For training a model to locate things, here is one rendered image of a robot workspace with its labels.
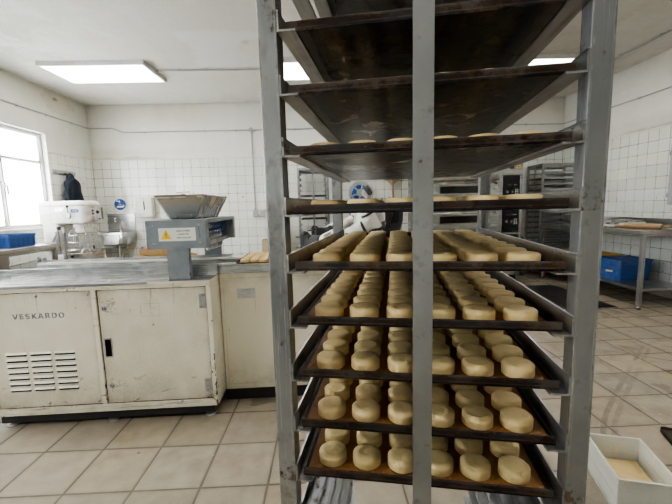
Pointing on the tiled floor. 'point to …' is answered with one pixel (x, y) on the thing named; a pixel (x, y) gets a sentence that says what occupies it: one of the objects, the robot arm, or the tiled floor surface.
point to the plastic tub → (628, 471)
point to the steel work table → (639, 254)
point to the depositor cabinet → (110, 349)
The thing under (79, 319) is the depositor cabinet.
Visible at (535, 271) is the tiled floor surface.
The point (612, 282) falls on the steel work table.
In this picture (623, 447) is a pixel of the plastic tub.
